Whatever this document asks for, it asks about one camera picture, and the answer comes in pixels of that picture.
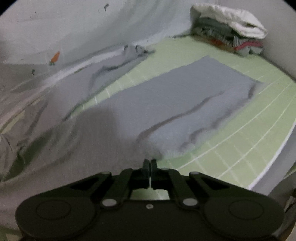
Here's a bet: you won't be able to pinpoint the light blue carrot-print sheet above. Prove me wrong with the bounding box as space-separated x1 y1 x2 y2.
1 1 195 95

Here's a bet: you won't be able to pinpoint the white folded towel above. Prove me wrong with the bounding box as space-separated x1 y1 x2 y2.
193 3 268 40

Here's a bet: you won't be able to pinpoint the stack of folded clothes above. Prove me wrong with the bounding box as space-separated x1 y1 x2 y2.
192 18 264 57

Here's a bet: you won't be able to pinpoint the green grid mat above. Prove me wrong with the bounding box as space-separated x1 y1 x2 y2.
0 34 296 241

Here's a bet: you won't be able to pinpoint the grey sweatpants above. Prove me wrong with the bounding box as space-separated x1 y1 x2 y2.
1 46 262 229

